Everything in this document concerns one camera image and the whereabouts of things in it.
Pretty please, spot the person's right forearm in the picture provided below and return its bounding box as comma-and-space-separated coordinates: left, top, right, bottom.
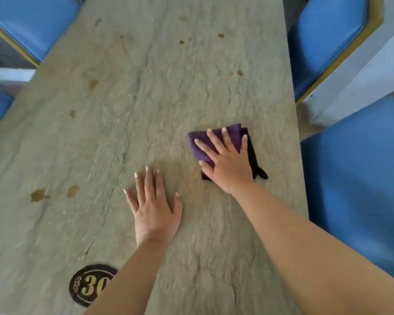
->
230, 181, 394, 315

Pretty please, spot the round black gold sticker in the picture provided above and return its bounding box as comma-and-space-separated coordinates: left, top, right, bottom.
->
69, 264, 119, 308

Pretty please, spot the person's left hand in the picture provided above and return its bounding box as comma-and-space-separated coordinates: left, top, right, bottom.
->
124, 166, 184, 247

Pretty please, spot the purple cleaning cloth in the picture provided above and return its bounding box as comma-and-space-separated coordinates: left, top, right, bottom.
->
188, 124, 269, 182

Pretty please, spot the person's right hand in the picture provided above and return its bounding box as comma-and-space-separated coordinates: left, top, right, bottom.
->
194, 127, 255, 194

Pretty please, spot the person's left forearm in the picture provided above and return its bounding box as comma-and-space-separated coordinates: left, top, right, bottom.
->
85, 238, 172, 315

